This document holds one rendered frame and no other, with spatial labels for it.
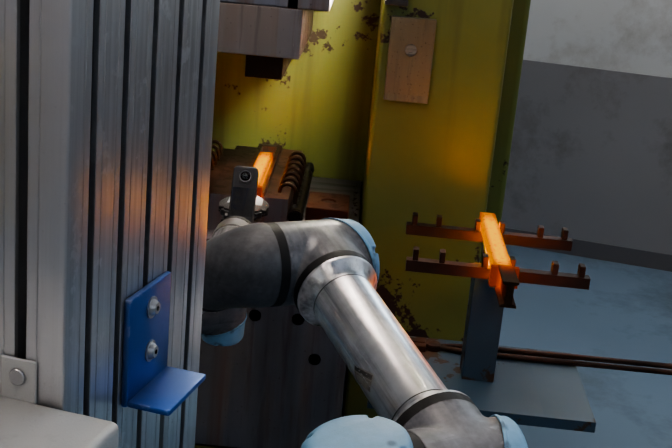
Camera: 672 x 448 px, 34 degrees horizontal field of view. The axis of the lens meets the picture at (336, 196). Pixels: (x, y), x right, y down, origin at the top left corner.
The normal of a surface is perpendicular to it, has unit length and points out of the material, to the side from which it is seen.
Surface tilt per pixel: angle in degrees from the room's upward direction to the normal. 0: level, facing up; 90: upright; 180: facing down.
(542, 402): 0
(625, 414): 0
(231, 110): 90
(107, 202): 90
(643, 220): 90
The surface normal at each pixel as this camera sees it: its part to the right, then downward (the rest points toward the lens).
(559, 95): -0.28, 0.24
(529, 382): 0.09, -0.96
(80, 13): 0.96, 0.15
